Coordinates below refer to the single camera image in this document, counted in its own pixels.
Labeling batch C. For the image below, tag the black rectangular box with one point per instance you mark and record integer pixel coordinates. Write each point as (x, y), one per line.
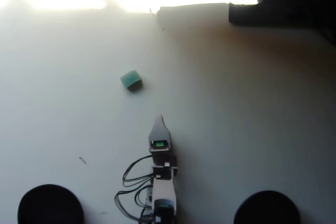
(275, 14)

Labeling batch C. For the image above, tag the white pointed gripper finger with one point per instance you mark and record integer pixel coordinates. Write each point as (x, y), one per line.
(159, 128)

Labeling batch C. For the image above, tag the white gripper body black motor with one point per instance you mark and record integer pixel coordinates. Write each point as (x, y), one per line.
(165, 159)

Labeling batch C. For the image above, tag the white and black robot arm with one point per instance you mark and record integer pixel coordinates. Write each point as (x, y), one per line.
(164, 192)

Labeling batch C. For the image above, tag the black round bowl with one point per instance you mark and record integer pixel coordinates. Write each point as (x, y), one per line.
(266, 208)
(50, 205)

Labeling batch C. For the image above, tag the blue-green foam cube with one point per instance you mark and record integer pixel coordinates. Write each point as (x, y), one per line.
(131, 79)

